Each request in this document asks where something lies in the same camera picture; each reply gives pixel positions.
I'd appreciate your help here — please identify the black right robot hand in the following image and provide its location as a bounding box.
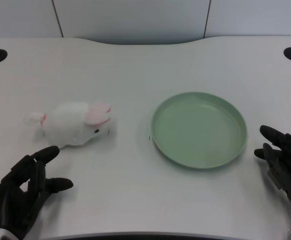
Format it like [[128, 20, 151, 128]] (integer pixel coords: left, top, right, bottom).
[[253, 125, 291, 209]]

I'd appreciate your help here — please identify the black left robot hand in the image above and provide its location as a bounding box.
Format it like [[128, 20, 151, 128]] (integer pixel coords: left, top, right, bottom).
[[0, 145, 74, 240]]

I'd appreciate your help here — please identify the white plush rabbit doll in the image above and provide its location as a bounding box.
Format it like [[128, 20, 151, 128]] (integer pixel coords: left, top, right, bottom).
[[23, 100, 112, 148]]

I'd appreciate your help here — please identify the green round plate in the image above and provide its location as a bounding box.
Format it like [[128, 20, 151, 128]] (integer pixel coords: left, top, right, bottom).
[[150, 91, 248, 171]]

